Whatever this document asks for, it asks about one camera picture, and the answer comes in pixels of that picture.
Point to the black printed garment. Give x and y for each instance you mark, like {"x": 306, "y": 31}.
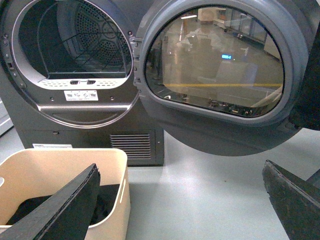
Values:
{"x": 105, "y": 202}

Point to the white ribbed appliance panel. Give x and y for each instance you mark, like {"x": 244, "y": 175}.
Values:
{"x": 6, "y": 123}

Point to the beige plastic laundry hamper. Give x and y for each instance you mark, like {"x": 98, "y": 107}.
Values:
{"x": 41, "y": 172}

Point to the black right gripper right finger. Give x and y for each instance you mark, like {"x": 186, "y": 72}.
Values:
{"x": 295, "y": 201}

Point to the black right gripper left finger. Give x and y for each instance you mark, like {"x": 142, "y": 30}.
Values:
{"x": 66, "y": 215}

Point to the dark grey tumble dryer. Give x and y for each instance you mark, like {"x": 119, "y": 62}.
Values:
{"x": 67, "y": 77}

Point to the grey round dryer door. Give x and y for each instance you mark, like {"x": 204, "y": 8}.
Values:
{"x": 230, "y": 77}

